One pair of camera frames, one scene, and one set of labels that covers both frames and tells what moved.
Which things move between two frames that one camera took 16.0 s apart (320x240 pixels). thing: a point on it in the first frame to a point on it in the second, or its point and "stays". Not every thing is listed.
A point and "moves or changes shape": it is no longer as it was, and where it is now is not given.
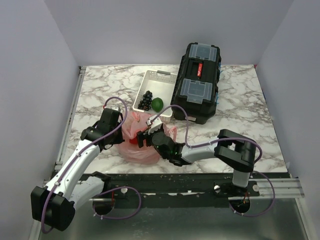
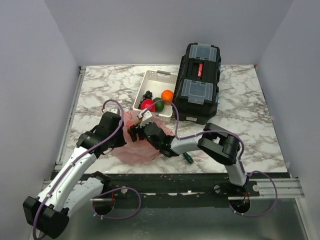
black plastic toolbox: (196, 86) stays
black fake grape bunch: (146, 103) stays
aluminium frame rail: (285, 188) stays
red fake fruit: (134, 140) moves or changes shape
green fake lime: (157, 104) stays
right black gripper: (142, 136) to (135, 129)
